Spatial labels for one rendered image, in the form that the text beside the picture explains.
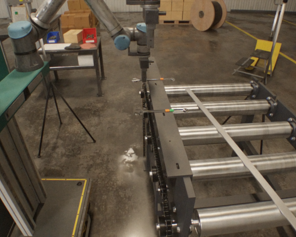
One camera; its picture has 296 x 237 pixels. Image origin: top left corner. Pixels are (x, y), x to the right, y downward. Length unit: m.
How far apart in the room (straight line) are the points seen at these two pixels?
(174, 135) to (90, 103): 2.71
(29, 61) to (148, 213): 1.50
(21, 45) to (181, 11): 7.61
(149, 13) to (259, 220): 0.93
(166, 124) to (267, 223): 0.61
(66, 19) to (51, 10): 5.69
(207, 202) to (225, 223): 0.22
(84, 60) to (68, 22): 3.52
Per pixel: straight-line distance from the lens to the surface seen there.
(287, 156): 1.45
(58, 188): 1.97
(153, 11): 0.88
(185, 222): 0.89
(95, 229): 2.08
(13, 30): 1.32
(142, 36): 1.30
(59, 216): 1.82
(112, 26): 1.17
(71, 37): 3.85
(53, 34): 4.23
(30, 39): 1.33
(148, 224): 2.05
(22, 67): 1.35
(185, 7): 8.64
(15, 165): 1.60
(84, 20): 6.71
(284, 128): 1.70
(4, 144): 1.49
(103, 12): 1.17
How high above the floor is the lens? 1.77
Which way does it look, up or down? 34 degrees down
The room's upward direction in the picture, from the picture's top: straight up
